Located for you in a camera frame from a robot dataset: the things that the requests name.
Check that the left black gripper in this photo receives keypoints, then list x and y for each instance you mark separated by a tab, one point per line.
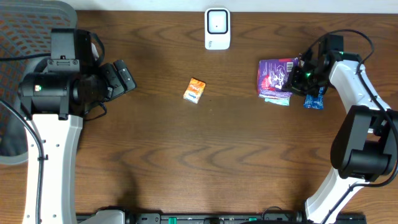
115	78

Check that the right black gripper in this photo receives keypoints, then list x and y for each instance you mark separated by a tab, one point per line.
293	85

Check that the blue Oreo cookie pack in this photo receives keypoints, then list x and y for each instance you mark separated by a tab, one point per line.
314	102

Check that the teal green snack packet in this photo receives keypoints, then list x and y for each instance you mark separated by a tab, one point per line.
278	101

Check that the red purple snack bag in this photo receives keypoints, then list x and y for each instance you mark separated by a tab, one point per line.
272	74

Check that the small orange snack box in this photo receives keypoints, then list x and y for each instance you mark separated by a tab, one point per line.
194	90

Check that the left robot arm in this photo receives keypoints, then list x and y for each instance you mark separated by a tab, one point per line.
56	102

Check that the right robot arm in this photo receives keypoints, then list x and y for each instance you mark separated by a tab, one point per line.
364	151

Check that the grey plastic mesh basket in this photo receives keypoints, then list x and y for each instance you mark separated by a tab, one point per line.
25	30

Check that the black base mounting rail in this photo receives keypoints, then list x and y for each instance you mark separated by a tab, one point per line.
156	218

